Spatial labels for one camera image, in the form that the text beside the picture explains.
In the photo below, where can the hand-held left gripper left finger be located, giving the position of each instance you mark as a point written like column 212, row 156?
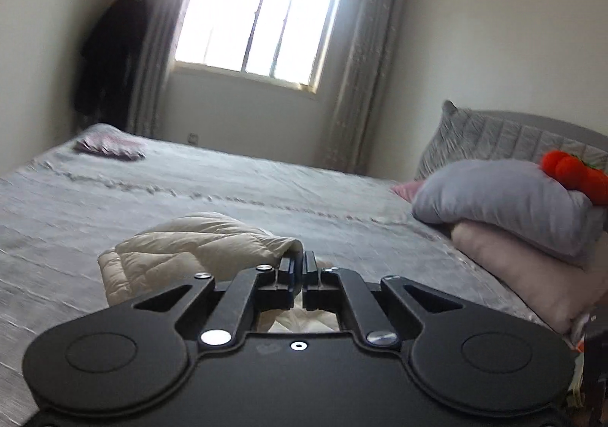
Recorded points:
column 285, row 277

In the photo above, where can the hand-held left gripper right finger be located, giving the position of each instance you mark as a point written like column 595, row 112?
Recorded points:
column 317, row 280

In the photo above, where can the cream quilted down jacket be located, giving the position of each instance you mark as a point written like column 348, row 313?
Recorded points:
column 190, row 249

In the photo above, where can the bed with grey checked bedspread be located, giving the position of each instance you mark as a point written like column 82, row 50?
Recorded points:
column 199, row 189

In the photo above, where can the small pink pillow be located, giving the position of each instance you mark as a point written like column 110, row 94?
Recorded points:
column 407, row 189

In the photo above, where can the grey pillow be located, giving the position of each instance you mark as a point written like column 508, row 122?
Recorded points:
column 503, row 199

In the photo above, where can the large pink pillow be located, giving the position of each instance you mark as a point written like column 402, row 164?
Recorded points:
column 527, row 265

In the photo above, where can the grey quilted cushion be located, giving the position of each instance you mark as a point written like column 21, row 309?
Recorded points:
column 479, row 142

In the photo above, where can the grey patterned curtain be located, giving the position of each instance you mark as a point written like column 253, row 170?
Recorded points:
column 361, row 66
column 152, row 52

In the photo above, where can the folded purple cloth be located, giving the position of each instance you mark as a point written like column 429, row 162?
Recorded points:
column 109, row 147

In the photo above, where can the bright window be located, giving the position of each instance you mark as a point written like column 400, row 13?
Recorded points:
column 259, row 11

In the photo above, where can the orange plush toy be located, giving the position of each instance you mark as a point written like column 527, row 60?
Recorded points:
column 574, row 173

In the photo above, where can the dark hanging coat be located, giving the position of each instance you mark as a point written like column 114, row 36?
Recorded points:
column 111, row 52

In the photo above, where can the dark bedside furniture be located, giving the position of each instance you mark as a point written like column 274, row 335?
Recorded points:
column 596, row 370

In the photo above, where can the white wall socket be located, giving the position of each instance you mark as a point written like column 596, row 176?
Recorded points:
column 192, row 138

